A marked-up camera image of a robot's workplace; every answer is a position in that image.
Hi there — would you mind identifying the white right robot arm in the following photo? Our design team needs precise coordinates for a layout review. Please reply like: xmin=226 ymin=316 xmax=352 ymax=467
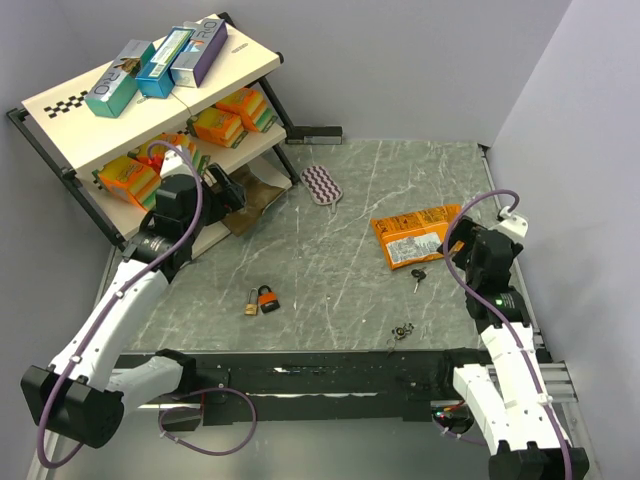
xmin=436 ymin=214 xmax=590 ymax=479

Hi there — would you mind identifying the purple rio box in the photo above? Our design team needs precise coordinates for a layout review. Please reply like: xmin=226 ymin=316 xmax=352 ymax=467
xmin=170 ymin=18 xmax=228 ymax=88

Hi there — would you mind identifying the orange black padlock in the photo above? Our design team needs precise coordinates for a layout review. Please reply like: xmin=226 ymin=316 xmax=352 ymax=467
xmin=258 ymin=285 xmax=280 ymax=314

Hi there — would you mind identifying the brass padlock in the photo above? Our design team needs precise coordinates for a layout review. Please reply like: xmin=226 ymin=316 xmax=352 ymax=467
xmin=244 ymin=288 xmax=259 ymax=316

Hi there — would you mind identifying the robot figure keychain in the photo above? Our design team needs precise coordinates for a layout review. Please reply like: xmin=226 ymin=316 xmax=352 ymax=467
xmin=386 ymin=323 xmax=414 ymax=350

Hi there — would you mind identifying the orange sponge pack middle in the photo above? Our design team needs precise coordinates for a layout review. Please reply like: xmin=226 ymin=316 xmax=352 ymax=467
xmin=128 ymin=133 xmax=210 ymax=178

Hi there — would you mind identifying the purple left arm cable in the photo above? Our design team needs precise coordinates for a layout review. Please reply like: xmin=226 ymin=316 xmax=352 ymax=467
xmin=36 ymin=140 xmax=258 ymax=470

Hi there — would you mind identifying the blue carton box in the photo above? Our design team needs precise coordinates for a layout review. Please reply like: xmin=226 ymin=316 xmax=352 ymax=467
xmin=136 ymin=27 xmax=194 ymax=98

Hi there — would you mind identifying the orange chip bag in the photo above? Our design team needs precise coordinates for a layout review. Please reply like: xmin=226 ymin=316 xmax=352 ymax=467
xmin=370 ymin=204 xmax=461 ymax=270

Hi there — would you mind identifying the orange sponge pack front left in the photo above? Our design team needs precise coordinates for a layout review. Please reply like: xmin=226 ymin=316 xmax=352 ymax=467
xmin=94 ymin=156 xmax=161 ymax=211

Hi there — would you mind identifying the brown paper bag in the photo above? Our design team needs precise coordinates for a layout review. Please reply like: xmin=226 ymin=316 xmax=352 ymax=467
xmin=222 ymin=165 xmax=285 ymax=237

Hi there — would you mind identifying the cream two tier shelf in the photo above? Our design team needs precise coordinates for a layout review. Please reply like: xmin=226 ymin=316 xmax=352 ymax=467
xmin=7 ymin=27 xmax=284 ymax=247

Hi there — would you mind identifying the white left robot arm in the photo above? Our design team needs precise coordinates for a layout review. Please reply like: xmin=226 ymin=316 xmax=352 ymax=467
xmin=20 ymin=163 xmax=246 ymax=449

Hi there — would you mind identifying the orange sponge pack right back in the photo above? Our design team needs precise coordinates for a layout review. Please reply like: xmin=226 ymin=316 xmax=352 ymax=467
xmin=214 ymin=88 xmax=277 ymax=133

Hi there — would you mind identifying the orange sponge pack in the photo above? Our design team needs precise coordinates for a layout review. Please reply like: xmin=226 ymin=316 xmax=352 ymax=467
xmin=214 ymin=88 xmax=277 ymax=133
xmin=187 ymin=107 xmax=247 ymax=148
xmin=94 ymin=156 xmax=161 ymax=211
xmin=128 ymin=133 xmax=210 ymax=178

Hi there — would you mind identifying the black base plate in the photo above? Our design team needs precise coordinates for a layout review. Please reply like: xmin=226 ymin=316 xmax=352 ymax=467
xmin=112 ymin=347 xmax=496 ymax=427

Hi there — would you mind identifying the aluminium rail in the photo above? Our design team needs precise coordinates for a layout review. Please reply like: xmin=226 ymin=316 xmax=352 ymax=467
xmin=487 ymin=362 xmax=578 ymax=404

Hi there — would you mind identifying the orange sponge pack right front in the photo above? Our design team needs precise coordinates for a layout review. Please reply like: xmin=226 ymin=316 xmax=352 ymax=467
xmin=187 ymin=107 xmax=247 ymax=148

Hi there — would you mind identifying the black head key pair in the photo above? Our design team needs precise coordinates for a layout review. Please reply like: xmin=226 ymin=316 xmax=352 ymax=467
xmin=411 ymin=268 xmax=427 ymax=294

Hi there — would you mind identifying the black box at wall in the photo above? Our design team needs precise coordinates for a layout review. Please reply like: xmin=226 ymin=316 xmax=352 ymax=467
xmin=285 ymin=126 xmax=343 ymax=145

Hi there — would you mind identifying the purple wavy pot holder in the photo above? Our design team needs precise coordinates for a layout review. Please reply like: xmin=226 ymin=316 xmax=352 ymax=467
xmin=300 ymin=165 xmax=343 ymax=208

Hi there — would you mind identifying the teal rio box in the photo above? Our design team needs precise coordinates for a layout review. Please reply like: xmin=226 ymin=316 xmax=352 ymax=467
xmin=85 ymin=40 xmax=156 ymax=118

